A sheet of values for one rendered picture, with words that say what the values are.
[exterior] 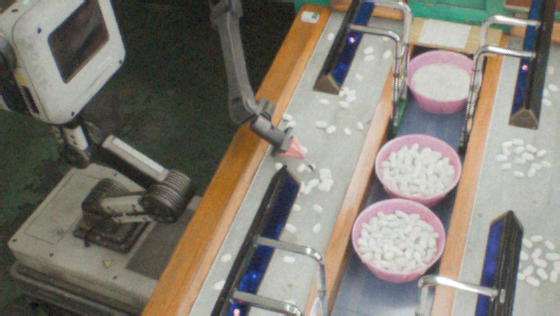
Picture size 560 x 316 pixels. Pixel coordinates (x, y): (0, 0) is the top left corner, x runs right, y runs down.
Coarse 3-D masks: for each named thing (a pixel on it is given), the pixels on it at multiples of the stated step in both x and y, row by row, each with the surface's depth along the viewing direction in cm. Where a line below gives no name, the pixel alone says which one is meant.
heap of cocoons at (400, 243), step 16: (368, 224) 218; (384, 224) 218; (400, 224) 218; (416, 224) 217; (368, 240) 215; (384, 240) 213; (400, 240) 214; (416, 240) 215; (432, 240) 212; (368, 256) 209; (384, 256) 209; (400, 256) 210; (416, 256) 209; (432, 256) 209; (400, 272) 206
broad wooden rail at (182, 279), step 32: (320, 32) 278; (288, 64) 263; (256, 96) 252; (288, 96) 254; (224, 160) 233; (256, 160) 234; (224, 192) 224; (192, 224) 216; (224, 224) 217; (192, 256) 208; (160, 288) 201; (192, 288) 202
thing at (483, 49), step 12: (516, 24) 221; (528, 24) 219; (540, 24) 219; (480, 36) 228; (480, 48) 213; (492, 48) 211; (504, 48) 211; (480, 60) 215; (528, 60) 210; (480, 72) 238; (468, 96) 227; (468, 108) 230; (468, 120) 233; (468, 132) 238
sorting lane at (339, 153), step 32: (320, 64) 267; (352, 64) 266; (384, 64) 266; (320, 96) 255; (320, 128) 245; (352, 128) 244; (288, 160) 235; (320, 160) 235; (352, 160) 235; (256, 192) 227; (320, 192) 226; (320, 224) 218; (288, 256) 210; (288, 288) 203
